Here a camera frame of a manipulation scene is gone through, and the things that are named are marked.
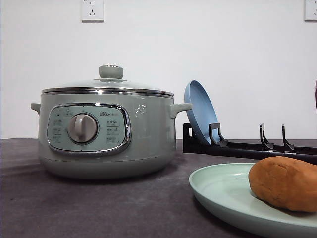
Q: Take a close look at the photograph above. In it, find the brown potato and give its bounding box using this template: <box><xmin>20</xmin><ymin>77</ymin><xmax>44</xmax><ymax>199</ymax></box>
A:
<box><xmin>248</xmin><ymin>156</ymin><xmax>317</xmax><ymax>212</ymax></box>

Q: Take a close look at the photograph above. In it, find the dark reddish object at edge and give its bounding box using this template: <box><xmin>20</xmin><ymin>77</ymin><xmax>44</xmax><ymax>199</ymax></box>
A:
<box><xmin>315</xmin><ymin>79</ymin><xmax>317</xmax><ymax>112</ymax></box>

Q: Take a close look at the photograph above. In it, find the blue plate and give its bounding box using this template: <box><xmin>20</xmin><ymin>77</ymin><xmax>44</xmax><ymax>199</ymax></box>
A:
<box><xmin>184</xmin><ymin>80</ymin><xmax>218</xmax><ymax>145</ymax></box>

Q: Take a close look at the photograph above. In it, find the black dish rack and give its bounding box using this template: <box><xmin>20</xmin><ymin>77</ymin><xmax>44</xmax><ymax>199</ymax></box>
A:
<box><xmin>183</xmin><ymin>122</ymin><xmax>317</xmax><ymax>161</ymax></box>

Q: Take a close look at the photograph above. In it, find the white wall socket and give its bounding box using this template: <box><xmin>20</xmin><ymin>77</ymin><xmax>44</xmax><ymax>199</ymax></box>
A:
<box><xmin>304</xmin><ymin>0</ymin><xmax>317</xmax><ymax>22</ymax></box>
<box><xmin>82</xmin><ymin>0</ymin><xmax>105</xmax><ymax>23</ymax></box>

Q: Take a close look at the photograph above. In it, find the green electric steamer pot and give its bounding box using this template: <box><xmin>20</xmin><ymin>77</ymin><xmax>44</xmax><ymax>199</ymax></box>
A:
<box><xmin>31</xmin><ymin>87</ymin><xmax>192</xmax><ymax>179</ymax></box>

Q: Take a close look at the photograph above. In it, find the glass pot lid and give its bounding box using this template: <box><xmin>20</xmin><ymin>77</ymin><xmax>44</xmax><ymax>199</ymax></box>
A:
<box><xmin>42</xmin><ymin>64</ymin><xmax>174</xmax><ymax>97</ymax></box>

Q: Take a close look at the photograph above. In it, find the green plate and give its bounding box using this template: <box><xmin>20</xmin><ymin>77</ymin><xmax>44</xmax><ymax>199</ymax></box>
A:
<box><xmin>189</xmin><ymin>163</ymin><xmax>317</xmax><ymax>238</ymax></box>

